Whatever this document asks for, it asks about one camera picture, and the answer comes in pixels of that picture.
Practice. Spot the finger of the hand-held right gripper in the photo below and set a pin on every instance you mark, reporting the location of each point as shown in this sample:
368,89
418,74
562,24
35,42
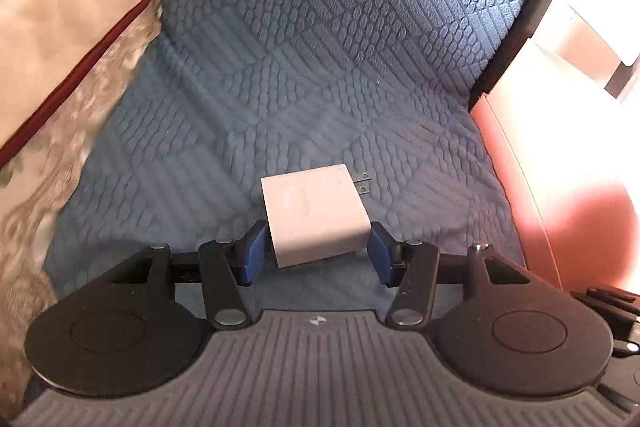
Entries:
607,302

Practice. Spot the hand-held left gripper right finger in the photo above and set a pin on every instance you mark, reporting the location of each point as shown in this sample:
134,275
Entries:
380,257

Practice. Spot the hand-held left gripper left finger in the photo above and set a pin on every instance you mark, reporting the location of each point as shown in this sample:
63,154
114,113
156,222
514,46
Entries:
252,252

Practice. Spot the white charger plug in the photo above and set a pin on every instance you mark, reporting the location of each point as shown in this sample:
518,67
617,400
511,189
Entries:
310,217

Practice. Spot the blue quilted cover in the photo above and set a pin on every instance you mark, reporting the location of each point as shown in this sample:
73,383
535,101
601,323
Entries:
300,57

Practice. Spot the beige lace cloth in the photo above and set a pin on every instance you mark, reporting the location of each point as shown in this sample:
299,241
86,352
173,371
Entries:
50,187

